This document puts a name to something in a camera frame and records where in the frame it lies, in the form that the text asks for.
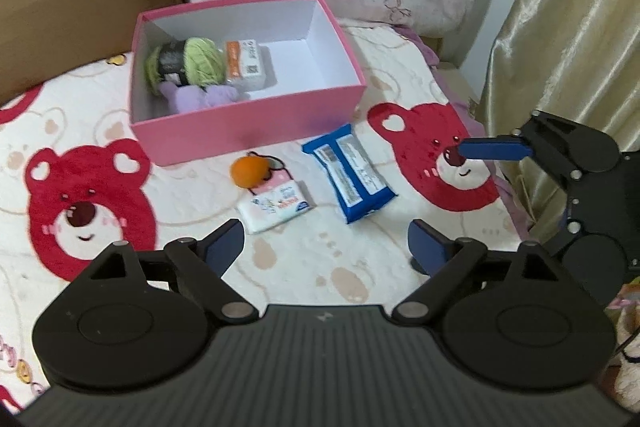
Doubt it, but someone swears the white tissue pack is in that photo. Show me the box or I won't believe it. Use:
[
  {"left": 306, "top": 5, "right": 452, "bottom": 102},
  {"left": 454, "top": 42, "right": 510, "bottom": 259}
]
[{"left": 236, "top": 179, "right": 315, "bottom": 235}]

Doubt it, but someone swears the golden curtain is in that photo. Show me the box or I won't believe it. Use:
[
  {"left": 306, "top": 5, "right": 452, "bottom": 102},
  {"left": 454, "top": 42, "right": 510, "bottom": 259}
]
[{"left": 475, "top": 0, "right": 640, "bottom": 158}]

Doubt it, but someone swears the purple plush toy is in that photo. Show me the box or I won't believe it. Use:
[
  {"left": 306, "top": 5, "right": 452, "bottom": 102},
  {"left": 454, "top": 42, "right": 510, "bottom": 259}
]
[{"left": 159, "top": 82, "right": 241, "bottom": 114}]

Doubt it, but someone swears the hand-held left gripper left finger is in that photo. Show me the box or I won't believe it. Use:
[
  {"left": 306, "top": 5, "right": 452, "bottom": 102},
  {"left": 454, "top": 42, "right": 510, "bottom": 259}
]
[{"left": 87, "top": 218, "right": 253, "bottom": 323}]

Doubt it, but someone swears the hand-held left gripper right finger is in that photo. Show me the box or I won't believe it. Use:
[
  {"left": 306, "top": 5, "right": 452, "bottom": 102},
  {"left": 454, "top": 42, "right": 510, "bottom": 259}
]
[{"left": 392, "top": 219, "right": 561, "bottom": 323}]

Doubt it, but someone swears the beige bed frame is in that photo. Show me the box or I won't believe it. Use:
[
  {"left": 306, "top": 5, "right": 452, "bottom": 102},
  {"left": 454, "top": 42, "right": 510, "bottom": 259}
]
[{"left": 419, "top": 34, "right": 463, "bottom": 70}]

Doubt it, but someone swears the blue wet wipes pack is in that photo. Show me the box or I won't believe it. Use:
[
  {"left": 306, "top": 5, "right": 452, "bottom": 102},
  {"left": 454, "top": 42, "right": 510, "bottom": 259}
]
[{"left": 301, "top": 123, "right": 398, "bottom": 224}]

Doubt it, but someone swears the brown pillow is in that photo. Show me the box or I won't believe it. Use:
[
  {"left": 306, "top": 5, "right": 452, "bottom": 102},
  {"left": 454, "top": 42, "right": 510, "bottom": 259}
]
[{"left": 0, "top": 0, "right": 183, "bottom": 105}]

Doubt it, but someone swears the pink cardboard box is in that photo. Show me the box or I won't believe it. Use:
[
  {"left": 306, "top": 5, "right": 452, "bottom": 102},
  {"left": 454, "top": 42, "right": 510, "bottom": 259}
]
[{"left": 129, "top": 0, "right": 368, "bottom": 168}]

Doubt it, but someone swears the red bear printed blanket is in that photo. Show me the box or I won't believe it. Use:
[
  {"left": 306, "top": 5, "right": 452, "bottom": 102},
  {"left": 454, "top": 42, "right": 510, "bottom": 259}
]
[{"left": 0, "top": 19, "right": 531, "bottom": 413}]

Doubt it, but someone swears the orange ball keychain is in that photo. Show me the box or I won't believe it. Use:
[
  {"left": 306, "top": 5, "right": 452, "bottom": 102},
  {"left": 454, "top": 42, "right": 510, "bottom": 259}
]
[{"left": 229, "top": 152, "right": 291, "bottom": 190}]

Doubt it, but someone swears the orange white plastic box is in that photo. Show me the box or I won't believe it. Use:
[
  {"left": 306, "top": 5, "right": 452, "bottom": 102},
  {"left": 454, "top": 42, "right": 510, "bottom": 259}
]
[{"left": 222, "top": 38, "right": 268, "bottom": 92}]

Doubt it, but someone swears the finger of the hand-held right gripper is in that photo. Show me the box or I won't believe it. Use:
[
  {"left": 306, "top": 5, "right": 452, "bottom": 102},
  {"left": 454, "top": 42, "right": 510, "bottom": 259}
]
[{"left": 457, "top": 109, "right": 622, "bottom": 180}]

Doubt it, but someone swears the green yarn ball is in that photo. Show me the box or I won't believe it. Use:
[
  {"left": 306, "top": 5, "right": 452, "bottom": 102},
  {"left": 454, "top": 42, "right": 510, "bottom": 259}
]
[{"left": 145, "top": 36, "right": 226, "bottom": 88}]

